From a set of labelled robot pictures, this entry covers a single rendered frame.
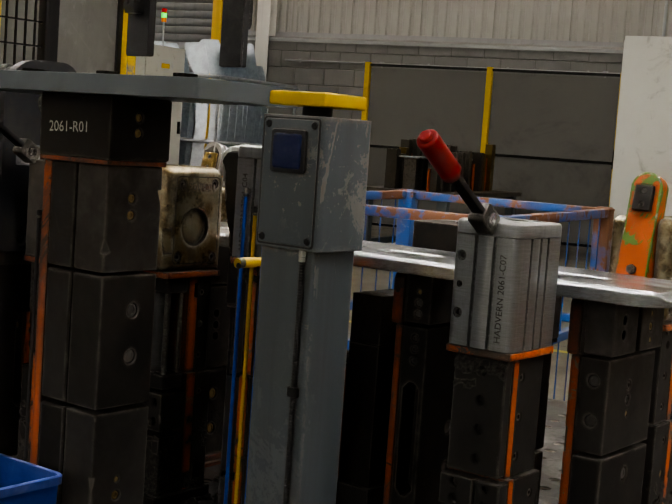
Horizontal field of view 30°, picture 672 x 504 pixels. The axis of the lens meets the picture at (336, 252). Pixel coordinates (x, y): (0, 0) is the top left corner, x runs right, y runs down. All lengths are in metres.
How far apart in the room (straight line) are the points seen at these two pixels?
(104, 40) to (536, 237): 4.28
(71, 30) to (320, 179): 4.13
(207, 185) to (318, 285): 0.39
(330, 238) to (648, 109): 8.33
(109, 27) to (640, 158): 4.98
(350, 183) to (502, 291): 0.17
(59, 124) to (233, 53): 0.18
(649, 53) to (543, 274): 8.23
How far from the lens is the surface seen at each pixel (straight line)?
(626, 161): 9.36
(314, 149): 1.02
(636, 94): 9.36
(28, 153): 1.46
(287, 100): 1.05
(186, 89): 1.07
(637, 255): 1.41
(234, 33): 1.19
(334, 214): 1.04
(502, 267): 1.11
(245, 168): 1.28
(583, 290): 1.20
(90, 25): 5.23
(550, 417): 2.06
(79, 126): 1.21
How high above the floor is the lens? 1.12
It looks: 5 degrees down
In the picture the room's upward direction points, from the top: 4 degrees clockwise
